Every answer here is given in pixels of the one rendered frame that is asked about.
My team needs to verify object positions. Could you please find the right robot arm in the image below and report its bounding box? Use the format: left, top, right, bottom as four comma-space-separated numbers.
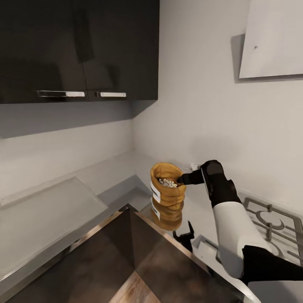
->
177, 159, 303, 303

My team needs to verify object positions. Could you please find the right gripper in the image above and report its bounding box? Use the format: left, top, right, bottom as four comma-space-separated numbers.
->
177, 170, 201, 185

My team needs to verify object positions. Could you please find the popcorn bag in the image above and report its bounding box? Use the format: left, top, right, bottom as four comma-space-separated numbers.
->
150, 162, 187, 210

